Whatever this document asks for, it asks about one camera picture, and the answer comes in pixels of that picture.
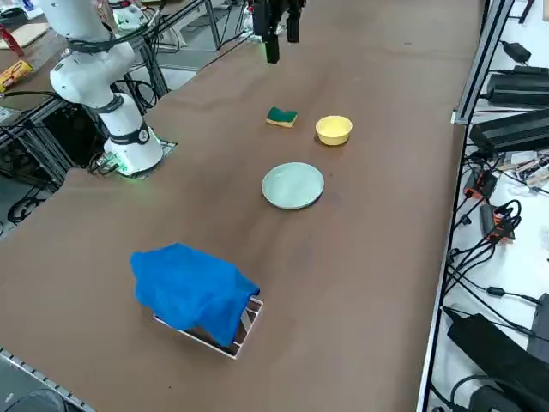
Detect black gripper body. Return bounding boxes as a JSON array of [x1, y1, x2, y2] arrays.
[[251, 0, 306, 14]]

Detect green and yellow sponge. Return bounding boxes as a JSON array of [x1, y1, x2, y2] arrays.
[[265, 106, 299, 130]]

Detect pale green plate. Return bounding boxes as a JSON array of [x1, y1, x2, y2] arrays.
[[261, 161, 326, 211]]

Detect small yellow bowl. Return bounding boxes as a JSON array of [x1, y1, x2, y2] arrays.
[[315, 115, 353, 148]]

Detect small black adapter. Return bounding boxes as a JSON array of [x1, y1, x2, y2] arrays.
[[500, 40, 533, 62]]

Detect black power supply box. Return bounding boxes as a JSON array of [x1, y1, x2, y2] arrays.
[[487, 64, 549, 108]]

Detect long black power brick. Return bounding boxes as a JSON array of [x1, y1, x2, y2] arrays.
[[469, 108, 549, 152]]

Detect black orange device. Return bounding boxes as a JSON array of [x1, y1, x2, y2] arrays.
[[479, 201, 522, 244], [464, 168, 499, 201]]

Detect yellow snack packet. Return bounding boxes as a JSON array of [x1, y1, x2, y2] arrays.
[[0, 58, 34, 94]]

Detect blue cloth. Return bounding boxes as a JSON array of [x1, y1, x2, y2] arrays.
[[130, 242, 262, 348]]

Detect small circuit boards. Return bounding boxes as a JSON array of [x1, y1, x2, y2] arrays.
[[505, 152, 549, 185]]

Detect aluminium profile post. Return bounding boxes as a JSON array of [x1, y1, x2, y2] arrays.
[[453, 0, 516, 125]]

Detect white metal frame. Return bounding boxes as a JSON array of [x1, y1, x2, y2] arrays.
[[153, 294, 265, 361]]

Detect black cable with ferrite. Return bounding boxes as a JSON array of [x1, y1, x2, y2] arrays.
[[443, 257, 544, 306]]

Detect grey aluminium rail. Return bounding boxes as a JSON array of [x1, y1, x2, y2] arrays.
[[0, 346, 96, 412]]

